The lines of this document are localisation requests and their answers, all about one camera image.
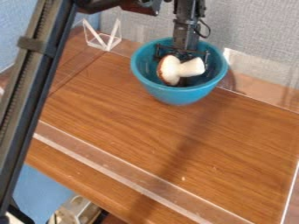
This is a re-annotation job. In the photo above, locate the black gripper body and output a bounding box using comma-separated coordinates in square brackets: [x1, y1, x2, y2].
[154, 44, 211, 67]

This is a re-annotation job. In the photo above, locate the brown white plush mushroom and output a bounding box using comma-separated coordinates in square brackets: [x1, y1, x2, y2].
[156, 55, 206, 86]

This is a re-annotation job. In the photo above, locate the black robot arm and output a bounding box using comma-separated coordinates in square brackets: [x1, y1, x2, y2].
[72, 0, 211, 66]

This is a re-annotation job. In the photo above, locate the dark robot arm link foreground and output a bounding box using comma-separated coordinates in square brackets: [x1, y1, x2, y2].
[0, 0, 76, 224]

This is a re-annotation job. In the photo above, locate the blue bowl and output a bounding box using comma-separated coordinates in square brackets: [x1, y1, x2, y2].
[131, 38, 229, 105]

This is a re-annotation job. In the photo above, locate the clear acrylic back barrier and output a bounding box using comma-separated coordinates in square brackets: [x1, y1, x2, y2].
[112, 41, 299, 113]

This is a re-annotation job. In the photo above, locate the clear acrylic barrier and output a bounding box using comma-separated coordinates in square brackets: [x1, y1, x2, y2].
[34, 121, 254, 224]
[112, 41, 299, 113]

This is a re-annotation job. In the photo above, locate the clear acrylic front barrier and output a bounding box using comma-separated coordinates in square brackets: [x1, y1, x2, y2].
[34, 121, 254, 224]

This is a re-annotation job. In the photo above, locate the grey metal box under table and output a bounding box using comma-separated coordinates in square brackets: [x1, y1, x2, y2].
[47, 195, 102, 224]

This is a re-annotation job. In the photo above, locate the black cable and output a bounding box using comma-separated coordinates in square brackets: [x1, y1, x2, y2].
[194, 18, 213, 39]

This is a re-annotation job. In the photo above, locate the clear acrylic corner bracket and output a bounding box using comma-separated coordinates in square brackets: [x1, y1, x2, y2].
[82, 19, 122, 52]

